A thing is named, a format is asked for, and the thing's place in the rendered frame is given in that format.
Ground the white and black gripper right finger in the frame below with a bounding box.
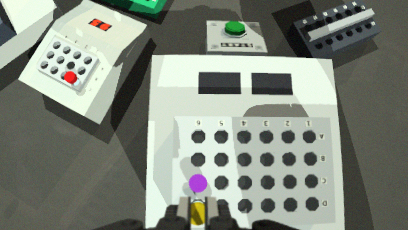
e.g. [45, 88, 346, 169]
[204, 197, 299, 230]

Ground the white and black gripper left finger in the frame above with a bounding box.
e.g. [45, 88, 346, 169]
[93, 197, 191, 230]

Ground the green tube rack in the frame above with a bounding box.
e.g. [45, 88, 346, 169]
[102, 0, 167, 19]

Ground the white benchtop mixer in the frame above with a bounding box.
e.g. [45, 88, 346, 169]
[146, 21, 345, 230]

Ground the grey rectangular block with rows of round holes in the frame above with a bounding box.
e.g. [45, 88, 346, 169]
[287, 0, 381, 59]

